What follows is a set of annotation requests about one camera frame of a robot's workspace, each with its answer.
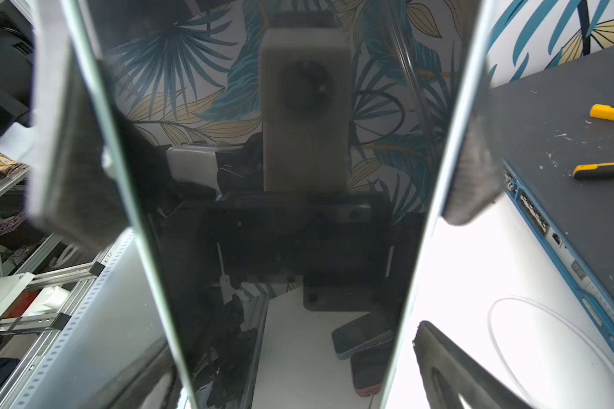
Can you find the aluminium front rail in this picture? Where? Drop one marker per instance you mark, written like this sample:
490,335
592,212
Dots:
42,304

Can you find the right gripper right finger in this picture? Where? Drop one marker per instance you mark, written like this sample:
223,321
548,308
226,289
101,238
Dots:
452,379

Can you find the yellow black pliers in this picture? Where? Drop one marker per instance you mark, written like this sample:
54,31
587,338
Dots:
596,160

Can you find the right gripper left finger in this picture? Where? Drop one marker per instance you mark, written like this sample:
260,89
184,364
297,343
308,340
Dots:
150,381

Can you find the black phone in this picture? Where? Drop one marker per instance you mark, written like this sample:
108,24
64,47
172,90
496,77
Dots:
281,163

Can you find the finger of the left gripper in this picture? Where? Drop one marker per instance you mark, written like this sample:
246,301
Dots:
477,180
68,192

